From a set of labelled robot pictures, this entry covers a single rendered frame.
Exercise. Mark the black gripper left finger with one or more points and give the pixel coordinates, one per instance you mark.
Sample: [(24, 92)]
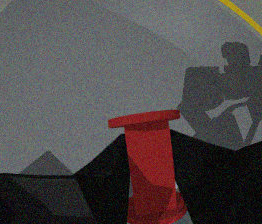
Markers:
[(97, 194)]

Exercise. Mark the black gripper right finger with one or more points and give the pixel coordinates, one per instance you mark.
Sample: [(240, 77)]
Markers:
[(211, 179)]

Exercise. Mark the grey crank handle with red knob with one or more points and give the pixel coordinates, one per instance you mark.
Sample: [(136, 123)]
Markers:
[(156, 197)]

